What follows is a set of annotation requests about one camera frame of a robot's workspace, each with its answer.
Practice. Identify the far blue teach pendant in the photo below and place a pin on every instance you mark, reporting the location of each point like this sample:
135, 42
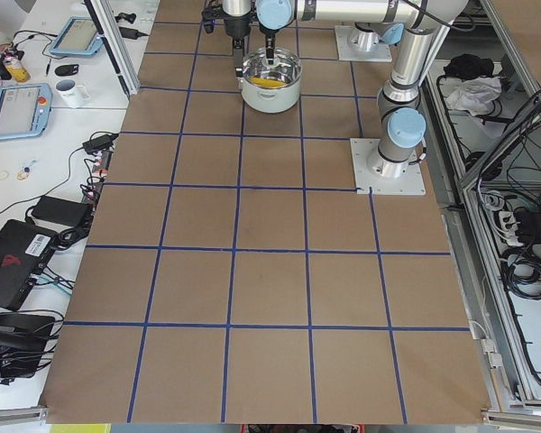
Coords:
78, 37

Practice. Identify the brown paper table cover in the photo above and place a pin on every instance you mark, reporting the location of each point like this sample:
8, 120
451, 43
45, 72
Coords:
234, 275

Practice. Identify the white cloth bundle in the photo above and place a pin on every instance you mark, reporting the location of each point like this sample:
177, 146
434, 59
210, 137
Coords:
475, 96

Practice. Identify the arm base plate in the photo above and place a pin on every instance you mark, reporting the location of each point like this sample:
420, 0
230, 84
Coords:
356, 45
375, 175

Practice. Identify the aluminium frame post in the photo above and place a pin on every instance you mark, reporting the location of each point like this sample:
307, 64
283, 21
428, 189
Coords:
103, 17

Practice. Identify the white electric cooking pot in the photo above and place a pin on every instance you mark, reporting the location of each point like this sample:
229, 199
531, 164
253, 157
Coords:
274, 100

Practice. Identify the black cloth bundle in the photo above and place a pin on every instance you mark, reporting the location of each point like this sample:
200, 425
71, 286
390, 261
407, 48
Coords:
469, 66

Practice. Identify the yellow bottle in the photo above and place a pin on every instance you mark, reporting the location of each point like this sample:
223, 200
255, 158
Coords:
16, 69

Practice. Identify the power strip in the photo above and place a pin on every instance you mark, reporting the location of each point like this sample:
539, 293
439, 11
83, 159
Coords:
97, 168

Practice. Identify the yellow corn cob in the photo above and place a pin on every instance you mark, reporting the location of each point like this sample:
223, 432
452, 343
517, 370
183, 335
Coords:
267, 82

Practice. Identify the near blue teach pendant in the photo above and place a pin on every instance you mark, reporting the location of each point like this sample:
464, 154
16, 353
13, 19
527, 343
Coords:
24, 110

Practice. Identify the blue teach pendant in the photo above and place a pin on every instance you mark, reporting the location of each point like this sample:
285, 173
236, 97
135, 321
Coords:
24, 110
78, 37

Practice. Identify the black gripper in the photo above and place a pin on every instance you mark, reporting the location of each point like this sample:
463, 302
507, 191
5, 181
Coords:
237, 28
269, 39

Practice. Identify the glass pot lid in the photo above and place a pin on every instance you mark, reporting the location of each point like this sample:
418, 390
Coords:
284, 67

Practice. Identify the white mug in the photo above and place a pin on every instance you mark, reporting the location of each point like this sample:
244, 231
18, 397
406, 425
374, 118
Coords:
73, 94

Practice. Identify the black power adapter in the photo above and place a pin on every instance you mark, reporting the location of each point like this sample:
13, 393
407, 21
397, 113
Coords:
100, 143

